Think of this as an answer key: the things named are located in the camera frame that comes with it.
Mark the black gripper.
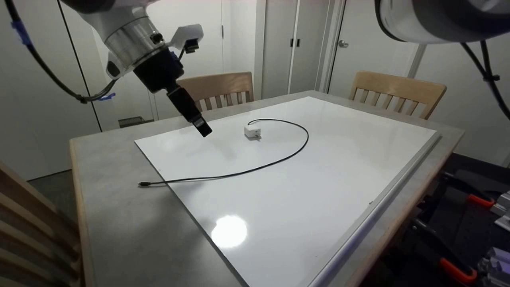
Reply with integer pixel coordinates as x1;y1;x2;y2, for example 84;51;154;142
134;50;212;137

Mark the black cable with white plug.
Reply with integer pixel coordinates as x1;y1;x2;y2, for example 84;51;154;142
138;117;311;190

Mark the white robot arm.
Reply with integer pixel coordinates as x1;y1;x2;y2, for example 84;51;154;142
62;0;212;137

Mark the wooden chair far left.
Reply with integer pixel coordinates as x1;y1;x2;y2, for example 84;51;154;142
178;72;253;112

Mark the wooden chair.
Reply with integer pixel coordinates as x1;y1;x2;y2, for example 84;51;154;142
349;72;446;120
0;164;86;287
178;72;253;112

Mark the white board on table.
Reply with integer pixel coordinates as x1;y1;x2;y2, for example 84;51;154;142
135;97;438;287

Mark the wooden chair near left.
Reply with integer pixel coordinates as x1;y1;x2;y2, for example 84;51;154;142
0;164;86;287

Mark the wooden chair far right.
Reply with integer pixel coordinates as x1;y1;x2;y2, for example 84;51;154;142
349;72;446;120

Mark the white door with handle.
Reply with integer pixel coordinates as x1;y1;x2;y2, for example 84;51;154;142
129;0;231;121

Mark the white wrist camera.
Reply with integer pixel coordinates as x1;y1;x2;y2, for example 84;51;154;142
169;24;204;53

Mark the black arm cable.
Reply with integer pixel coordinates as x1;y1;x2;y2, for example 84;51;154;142
3;0;118;105

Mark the orange handled clamp near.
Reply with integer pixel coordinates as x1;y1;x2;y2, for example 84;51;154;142
411;220;478;287

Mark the orange handled clamp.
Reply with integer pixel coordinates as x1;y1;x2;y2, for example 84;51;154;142
444;174;494;211
411;220;478;287

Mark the orange handled clamp far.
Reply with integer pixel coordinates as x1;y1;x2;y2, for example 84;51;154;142
444;174;494;211

